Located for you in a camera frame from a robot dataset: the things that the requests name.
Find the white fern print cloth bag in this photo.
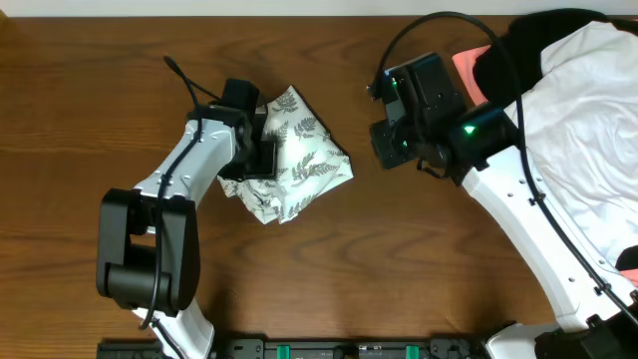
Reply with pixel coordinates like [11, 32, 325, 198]
[219, 86, 354, 224]

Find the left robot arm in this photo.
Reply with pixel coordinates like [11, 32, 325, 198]
[96, 104, 277, 358]

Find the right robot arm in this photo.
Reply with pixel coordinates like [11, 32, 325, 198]
[371, 83, 637, 358]

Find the pink garment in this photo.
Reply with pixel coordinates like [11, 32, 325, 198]
[451, 44, 638, 288]

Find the black garment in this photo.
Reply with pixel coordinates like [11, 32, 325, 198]
[472, 7, 638, 273]

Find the white garment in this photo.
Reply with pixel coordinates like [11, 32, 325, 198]
[502, 19, 638, 270]

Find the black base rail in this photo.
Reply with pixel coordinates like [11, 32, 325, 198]
[96, 337, 489, 359]

